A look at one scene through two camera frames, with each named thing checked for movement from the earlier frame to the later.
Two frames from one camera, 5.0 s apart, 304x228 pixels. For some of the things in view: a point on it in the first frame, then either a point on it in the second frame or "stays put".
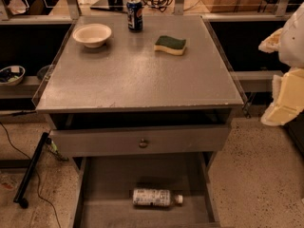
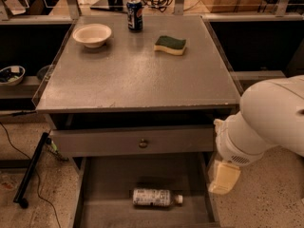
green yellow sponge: [170, 45] stays put
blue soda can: [135, 15] stays put
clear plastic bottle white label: [156, 198] stays put
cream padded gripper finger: [272, 43] → [219, 124]
